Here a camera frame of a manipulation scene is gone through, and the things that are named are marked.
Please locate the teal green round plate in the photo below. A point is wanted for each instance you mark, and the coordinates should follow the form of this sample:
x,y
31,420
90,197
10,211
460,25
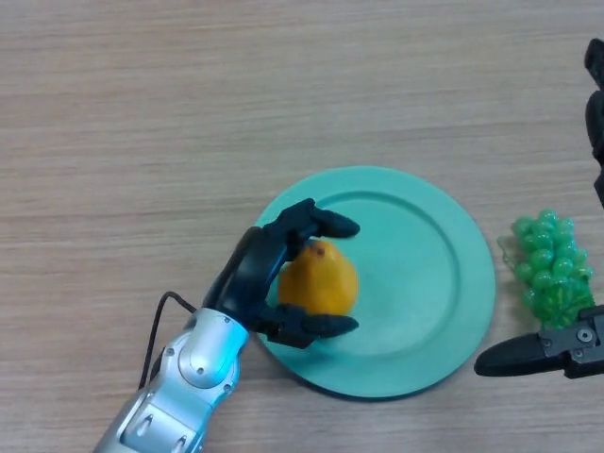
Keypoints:
x,y
401,283

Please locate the green grape bunch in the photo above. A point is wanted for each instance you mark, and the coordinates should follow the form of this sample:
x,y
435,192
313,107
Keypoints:
x,y
542,269

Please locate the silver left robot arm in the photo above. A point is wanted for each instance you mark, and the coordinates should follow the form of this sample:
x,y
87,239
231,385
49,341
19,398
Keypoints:
x,y
198,358

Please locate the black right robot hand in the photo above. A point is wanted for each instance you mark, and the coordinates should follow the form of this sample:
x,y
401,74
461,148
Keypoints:
x,y
580,344

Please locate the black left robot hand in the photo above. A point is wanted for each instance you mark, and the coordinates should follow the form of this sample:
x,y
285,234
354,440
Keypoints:
x,y
245,273

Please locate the yellow pear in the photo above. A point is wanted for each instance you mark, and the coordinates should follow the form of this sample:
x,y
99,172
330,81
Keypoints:
x,y
321,278

